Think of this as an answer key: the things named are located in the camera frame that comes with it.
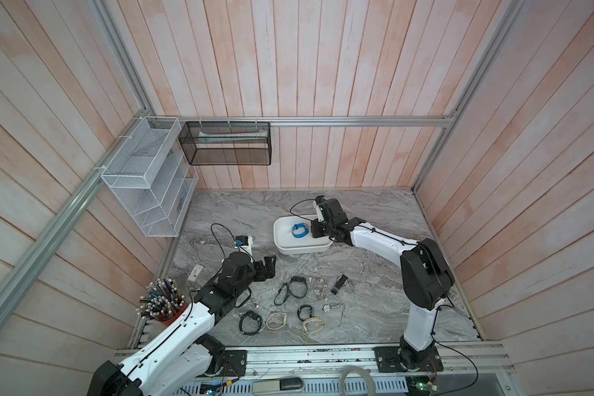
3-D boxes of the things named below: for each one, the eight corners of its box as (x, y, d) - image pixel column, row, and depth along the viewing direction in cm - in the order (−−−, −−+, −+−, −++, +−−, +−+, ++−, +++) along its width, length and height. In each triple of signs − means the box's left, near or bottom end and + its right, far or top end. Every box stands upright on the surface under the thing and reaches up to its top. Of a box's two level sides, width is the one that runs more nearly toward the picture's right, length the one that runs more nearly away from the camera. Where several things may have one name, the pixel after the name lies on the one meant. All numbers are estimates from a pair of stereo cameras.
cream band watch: (267, 328, 82) (266, 326, 80) (268, 315, 85) (267, 313, 82) (286, 328, 82) (286, 326, 80) (286, 315, 85) (286, 313, 82)
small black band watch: (297, 321, 83) (297, 319, 81) (297, 307, 86) (297, 304, 84) (312, 321, 83) (312, 319, 81) (311, 307, 86) (312, 304, 84)
